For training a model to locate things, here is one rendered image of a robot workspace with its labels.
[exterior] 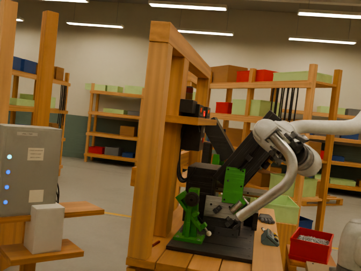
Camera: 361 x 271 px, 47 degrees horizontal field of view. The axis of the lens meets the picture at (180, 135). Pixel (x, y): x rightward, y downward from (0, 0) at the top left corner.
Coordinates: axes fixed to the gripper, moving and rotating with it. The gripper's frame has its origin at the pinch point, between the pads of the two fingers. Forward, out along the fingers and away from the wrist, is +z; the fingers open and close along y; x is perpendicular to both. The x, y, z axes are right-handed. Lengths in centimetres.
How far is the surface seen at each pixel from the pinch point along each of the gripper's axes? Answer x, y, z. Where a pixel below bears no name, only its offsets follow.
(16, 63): -521, -264, -289
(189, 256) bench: -9, -72, -61
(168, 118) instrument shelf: -69, -39, -53
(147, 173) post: -41, -55, -31
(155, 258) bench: -15, -80, -47
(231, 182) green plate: -40, -44, -103
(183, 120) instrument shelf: -64, -33, -55
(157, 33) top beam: -81, -10, -16
